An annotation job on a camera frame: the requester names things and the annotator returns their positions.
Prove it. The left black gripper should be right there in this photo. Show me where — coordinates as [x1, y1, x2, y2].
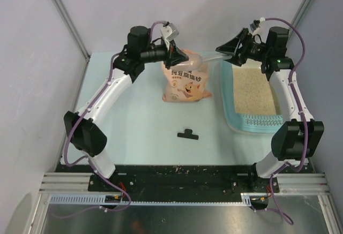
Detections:
[140, 39, 188, 70]

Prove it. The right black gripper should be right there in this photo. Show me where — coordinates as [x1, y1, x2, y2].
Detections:
[215, 28, 270, 67]

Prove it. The clear plastic scoop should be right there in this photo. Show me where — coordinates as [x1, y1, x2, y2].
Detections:
[172, 53, 225, 71]

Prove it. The orange cat litter bag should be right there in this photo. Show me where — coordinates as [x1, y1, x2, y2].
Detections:
[161, 49, 212, 102]

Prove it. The black bag clip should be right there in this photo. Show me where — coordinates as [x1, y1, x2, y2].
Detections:
[177, 129, 199, 140]

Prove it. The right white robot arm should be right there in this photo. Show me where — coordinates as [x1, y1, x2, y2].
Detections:
[216, 26, 324, 192]

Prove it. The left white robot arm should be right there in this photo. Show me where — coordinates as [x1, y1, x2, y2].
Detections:
[63, 21, 189, 191]

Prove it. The tan cat litter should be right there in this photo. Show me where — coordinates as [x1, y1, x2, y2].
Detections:
[233, 67, 281, 116]

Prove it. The teal litter box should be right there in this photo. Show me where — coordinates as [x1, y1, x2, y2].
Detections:
[220, 61, 283, 133]

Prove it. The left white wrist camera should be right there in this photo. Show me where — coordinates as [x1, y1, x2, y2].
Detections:
[160, 22, 179, 49]

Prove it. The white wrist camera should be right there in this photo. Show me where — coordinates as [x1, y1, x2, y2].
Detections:
[250, 17, 266, 36]
[160, 22, 179, 49]

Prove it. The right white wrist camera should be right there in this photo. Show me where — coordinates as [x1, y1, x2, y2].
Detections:
[250, 17, 266, 36]

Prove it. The right aluminium corner post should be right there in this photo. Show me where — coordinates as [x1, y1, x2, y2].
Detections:
[284, 0, 329, 41]

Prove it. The aluminium corner post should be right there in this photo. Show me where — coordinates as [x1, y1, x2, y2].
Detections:
[51, 0, 90, 62]
[284, 0, 329, 41]

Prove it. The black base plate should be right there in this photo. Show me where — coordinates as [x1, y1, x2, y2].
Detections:
[55, 164, 314, 194]

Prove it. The white slotted cable duct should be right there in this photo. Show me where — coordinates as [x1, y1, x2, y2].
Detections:
[48, 193, 269, 206]

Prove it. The left aluminium corner post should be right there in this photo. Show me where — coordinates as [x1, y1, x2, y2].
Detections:
[51, 0, 90, 62]

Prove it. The aluminium frame rail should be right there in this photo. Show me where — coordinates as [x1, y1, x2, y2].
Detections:
[39, 134, 343, 234]

